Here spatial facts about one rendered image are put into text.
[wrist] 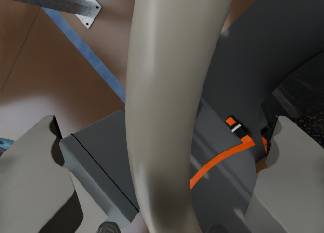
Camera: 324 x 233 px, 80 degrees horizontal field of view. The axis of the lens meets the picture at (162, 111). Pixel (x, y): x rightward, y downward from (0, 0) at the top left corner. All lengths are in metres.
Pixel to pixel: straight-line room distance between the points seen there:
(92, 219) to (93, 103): 1.16
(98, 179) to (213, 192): 1.07
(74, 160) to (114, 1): 1.15
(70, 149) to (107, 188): 0.20
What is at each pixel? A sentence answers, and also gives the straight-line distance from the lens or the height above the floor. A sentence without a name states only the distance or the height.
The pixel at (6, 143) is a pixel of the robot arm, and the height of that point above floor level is 1.00.
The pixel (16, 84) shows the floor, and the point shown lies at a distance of 2.47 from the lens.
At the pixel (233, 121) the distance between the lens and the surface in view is 1.37.
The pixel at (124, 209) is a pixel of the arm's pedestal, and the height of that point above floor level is 0.83.
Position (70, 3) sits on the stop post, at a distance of 1.55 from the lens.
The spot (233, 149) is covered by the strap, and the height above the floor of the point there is 0.02.
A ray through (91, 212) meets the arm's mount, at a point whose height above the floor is 0.89.
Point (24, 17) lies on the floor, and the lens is 2.22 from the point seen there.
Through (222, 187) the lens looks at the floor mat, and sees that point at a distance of 1.64.
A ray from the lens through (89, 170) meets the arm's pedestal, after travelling 0.79.
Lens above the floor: 1.32
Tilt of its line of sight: 63 degrees down
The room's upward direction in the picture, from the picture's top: 129 degrees counter-clockwise
